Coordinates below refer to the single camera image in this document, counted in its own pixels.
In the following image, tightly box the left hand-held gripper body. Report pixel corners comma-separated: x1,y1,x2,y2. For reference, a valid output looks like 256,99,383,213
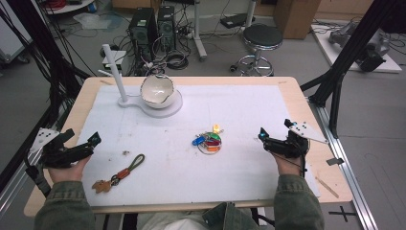
29,126,94,170

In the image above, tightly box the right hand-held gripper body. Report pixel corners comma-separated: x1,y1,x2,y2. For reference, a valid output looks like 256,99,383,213
262,120,328,160

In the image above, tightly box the gingerbread keychain with green cord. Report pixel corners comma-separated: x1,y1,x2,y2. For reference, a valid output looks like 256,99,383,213
91,153,147,195

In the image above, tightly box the white stand with pole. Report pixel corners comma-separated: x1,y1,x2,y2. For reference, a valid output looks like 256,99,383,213
101,43,184,120

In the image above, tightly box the colourful key tag bunch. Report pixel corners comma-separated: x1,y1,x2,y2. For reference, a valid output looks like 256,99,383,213
192,124,225,155

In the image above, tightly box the white eggshell-shaped bowl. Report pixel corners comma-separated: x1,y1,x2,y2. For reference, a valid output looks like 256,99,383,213
140,73,177,110

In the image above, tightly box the person's right hand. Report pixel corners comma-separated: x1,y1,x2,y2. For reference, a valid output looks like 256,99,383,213
270,151,304,177

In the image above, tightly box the person's left hand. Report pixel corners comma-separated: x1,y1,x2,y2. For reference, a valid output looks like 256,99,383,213
47,155,92,184

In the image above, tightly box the black tape piece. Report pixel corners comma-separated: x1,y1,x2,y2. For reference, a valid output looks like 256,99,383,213
326,156,346,167

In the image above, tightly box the thin wooden stick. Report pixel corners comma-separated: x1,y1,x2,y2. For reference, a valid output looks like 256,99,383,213
314,175,340,199

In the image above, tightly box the white floor board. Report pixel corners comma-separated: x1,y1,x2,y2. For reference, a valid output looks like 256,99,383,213
310,23,403,74

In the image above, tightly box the white foam mat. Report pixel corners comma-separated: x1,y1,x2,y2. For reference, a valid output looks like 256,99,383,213
77,83,322,208

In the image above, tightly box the white box device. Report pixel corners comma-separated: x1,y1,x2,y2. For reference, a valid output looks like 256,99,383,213
101,50,127,70

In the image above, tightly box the black round stool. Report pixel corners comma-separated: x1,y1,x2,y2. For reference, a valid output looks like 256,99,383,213
229,24,284,78

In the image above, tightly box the grey machine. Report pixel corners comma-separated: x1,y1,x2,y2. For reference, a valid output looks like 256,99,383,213
327,21,391,58

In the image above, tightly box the cardboard box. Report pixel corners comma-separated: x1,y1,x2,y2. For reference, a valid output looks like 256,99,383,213
273,0,322,40

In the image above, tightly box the person's lap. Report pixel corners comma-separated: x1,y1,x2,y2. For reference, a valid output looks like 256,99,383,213
136,201,266,230

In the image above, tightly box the black flat device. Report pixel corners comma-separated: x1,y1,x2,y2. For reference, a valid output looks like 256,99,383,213
219,12,257,30

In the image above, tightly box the white table leg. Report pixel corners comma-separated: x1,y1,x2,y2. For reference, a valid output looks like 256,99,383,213
191,0,208,62
244,0,258,29

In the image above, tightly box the clear plastic bag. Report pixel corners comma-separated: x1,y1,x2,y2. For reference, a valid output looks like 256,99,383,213
73,11,124,32

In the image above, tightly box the black computer tower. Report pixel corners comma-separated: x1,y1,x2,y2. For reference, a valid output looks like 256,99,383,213
128,7,158,54
156,5,177,52

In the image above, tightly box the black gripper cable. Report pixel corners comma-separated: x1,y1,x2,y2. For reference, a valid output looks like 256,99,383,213
271,152,308,178

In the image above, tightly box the black gripper strap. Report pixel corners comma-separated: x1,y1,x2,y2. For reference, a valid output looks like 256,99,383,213
24,152,53,198

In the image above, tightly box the aluminium rail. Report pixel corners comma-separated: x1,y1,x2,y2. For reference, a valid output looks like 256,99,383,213
307,98,379,230

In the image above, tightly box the black metal frame stand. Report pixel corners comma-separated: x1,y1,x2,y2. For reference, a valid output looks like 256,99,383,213
0,0,91,193
300,0,406,139

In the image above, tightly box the coil of black cables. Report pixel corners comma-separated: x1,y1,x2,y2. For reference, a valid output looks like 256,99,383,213
165,50,191,71

